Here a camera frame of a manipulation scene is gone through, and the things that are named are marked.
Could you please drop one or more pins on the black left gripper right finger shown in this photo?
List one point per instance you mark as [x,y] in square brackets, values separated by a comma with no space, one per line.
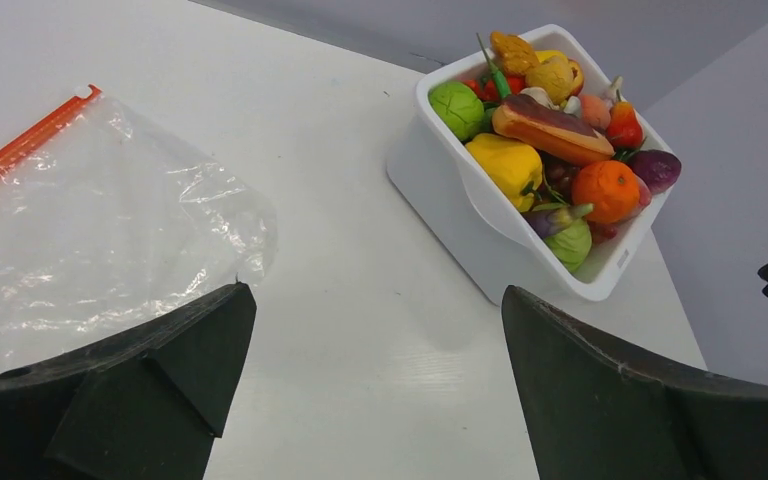
[599,407]

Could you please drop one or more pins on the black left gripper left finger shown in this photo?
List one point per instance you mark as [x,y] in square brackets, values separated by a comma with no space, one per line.
[145,403]

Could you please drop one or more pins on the clear zip bag orange zipper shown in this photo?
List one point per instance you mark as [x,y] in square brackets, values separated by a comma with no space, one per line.
[108,220]

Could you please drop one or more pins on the orange fruit toy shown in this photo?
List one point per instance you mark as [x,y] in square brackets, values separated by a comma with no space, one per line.
[610,186]

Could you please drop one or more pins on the purple eggplant toy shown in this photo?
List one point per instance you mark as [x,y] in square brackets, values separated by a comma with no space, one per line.
[551,221]

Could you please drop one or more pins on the white plastic food bin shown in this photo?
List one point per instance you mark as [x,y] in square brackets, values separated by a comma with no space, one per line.
[475,222]

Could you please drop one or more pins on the green cabbage toy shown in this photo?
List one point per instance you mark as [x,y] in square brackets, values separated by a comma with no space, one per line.
[459,108]
[572,245]

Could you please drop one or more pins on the yellow bell pepper toy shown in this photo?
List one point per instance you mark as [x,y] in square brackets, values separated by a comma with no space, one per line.
[514,167]

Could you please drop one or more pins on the pink peach toy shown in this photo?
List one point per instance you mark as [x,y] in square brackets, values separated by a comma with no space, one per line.
[594,111]

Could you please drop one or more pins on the green chili pepper toy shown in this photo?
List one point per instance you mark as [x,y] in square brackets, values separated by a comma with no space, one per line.
[497,76]

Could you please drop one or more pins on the fried chicken toy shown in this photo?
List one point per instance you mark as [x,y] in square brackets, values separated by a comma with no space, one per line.
[516,55]

